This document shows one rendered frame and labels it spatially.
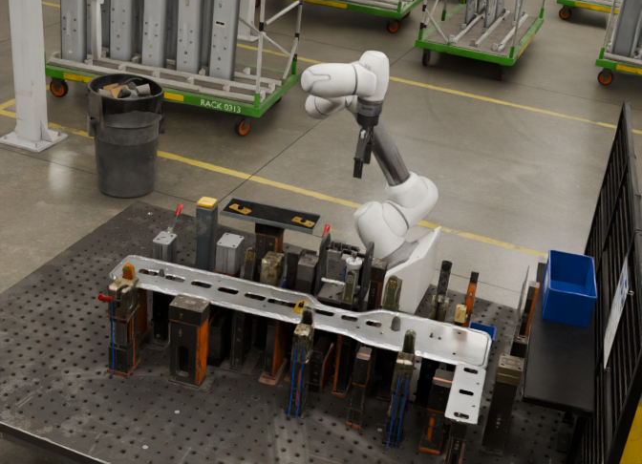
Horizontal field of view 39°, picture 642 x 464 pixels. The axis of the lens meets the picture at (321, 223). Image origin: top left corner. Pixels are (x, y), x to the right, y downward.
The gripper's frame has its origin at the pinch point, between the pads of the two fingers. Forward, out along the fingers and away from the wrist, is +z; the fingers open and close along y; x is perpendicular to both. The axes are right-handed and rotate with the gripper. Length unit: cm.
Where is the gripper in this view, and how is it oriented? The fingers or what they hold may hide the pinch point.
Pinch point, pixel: (361, 167)
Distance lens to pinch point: 319.7
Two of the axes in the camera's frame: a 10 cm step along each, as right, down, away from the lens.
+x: 9.6, 2.0, -1.9
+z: -0.9, 8.8, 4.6
